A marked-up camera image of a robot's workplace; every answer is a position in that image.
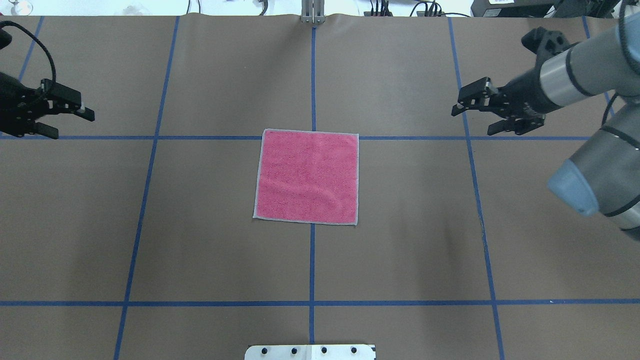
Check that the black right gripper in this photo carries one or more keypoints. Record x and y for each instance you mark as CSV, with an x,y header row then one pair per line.
x,y
523,90

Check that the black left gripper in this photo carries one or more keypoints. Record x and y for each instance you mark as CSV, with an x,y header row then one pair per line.
x,y
11,96

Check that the pink towel with grey edging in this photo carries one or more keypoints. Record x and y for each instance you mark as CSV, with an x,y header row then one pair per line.
x,y
308,177

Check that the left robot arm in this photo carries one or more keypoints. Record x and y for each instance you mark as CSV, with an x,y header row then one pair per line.
x,y
6,40

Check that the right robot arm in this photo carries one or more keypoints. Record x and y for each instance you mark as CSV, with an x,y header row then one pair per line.
x,y
602,176

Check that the aluminium frame post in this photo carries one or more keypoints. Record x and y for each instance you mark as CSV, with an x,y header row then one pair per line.
x,y
313,12

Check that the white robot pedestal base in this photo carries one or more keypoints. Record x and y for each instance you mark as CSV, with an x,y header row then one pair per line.
x,y
311,352

